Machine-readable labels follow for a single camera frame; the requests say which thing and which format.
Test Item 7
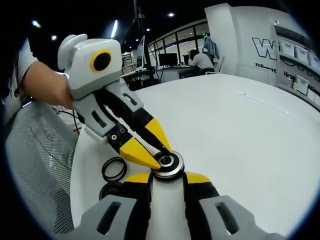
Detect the metal wheel with bearing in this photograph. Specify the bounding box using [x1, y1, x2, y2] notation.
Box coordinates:
[150, 150, 186, 184]

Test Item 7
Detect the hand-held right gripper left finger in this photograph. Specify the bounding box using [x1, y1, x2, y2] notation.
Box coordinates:
[80, 171, 154, 240]

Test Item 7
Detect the shelf with white bins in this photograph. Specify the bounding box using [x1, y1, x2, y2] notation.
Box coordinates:
[273, 22, 320, 112]

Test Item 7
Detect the person's left forearm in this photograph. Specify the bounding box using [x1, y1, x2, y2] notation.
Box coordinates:
[19, 59, 75, 111]

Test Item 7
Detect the office desk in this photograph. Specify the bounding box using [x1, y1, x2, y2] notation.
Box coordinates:
[154, 64, 200, 84]

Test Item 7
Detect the hanging denim jacket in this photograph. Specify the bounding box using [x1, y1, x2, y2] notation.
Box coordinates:
[203, 34, 219, 62]

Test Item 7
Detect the black rubber ring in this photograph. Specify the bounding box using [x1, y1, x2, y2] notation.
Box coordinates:
[104, 157, 128, 179]
[101, 161, 126, 183]

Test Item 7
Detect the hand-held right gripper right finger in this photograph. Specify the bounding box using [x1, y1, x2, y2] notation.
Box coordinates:
[183, 171, 286, 240]

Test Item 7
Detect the thin black cable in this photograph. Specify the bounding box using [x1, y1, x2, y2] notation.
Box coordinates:
[55, 107, 83, 138]

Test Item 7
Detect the metal wheel with rubber ring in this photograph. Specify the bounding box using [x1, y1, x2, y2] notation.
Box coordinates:
[98, 181, 125, 202]

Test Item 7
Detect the white table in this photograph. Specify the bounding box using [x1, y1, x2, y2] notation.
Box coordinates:
[69, 73, 320, 240]

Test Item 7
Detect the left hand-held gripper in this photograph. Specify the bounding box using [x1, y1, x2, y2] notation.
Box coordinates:
[57, 33, 174, 171]

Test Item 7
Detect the silver slim monitor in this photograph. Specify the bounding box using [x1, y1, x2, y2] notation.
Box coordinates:
[135, 35, 147, 71]

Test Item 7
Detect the white office chair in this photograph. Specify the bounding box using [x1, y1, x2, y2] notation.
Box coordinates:
[204, 56, 226, 75]

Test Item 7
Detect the black computer monitor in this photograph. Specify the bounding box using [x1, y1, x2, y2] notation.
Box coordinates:
[157, 52, 179, 68]

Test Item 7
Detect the person's body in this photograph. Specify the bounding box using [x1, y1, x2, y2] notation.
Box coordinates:
[1, 37, 40, 123]

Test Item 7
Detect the grey mesh chair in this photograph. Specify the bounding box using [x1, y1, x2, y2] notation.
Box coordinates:
[4, 103, 85, 237]

